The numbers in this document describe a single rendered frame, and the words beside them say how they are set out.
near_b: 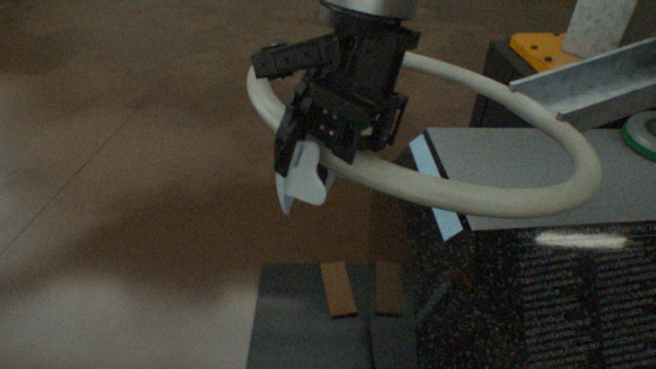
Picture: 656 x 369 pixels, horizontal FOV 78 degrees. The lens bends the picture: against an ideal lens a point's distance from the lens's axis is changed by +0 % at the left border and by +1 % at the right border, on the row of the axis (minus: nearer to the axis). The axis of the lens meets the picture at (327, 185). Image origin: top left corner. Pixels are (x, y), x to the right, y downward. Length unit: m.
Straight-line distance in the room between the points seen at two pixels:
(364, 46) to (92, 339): 1.55
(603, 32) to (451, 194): 1.40
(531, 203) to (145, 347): 1.43
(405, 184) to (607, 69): 0.60
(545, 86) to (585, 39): 0.96
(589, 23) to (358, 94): 1.46
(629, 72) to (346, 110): 0.69
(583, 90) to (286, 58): 0.60
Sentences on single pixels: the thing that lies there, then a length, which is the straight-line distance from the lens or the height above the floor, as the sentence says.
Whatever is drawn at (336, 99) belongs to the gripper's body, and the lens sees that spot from 0.35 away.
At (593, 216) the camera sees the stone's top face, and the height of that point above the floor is 0.84.
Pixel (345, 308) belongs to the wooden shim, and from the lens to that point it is 1.57.
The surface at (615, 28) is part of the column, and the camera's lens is 1.72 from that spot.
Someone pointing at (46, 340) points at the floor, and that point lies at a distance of 1.83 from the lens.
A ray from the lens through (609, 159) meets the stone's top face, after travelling 1.02.
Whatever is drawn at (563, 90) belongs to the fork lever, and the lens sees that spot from 0.86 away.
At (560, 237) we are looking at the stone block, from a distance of 0.79.
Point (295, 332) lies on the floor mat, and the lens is 1.54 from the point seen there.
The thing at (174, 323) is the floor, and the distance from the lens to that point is 1.67.
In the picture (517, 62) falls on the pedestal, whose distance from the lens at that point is 1.76.
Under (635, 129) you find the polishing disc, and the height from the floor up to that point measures 0.87.
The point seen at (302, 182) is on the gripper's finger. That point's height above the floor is 1.07.
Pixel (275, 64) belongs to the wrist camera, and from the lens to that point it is 0.41.
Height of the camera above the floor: 1.31
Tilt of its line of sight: 38 degrees down
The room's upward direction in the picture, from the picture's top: straight up
